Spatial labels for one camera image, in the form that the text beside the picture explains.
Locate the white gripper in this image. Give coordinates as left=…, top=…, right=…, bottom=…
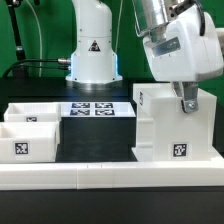
left=143, top=5, right=224, bottom=113

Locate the white drawer cabinet frame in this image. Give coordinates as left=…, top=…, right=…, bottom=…
left=133, top=84, right=222, bottom=162

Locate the white drawer box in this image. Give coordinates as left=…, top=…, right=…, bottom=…
left=0, top=122, right=60, bottom=163
left=4, top=102, right=61, bottom=122

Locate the white front drawer box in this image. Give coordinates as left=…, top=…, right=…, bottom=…
left=0, top=122, right=60, bottom=163

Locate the white marker tag plate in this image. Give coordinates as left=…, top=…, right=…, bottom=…
left=61, top=102, right=135, bottom=117

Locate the white L-shaped fence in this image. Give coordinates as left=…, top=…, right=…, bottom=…
left=0, top=160, right=224, bottom=190

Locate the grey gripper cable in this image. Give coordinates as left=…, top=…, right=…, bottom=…
left=130, top=0, right=148, bottom=38

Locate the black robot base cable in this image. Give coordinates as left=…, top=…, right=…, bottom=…
left=2, top=57, right=72, bottom=79

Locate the white hanging cable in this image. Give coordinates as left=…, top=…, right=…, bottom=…
left=25, top=0, right=44, bottom=78

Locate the black camera stand pole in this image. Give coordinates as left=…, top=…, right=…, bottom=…
left=3, top=0, right=29, bottom=78

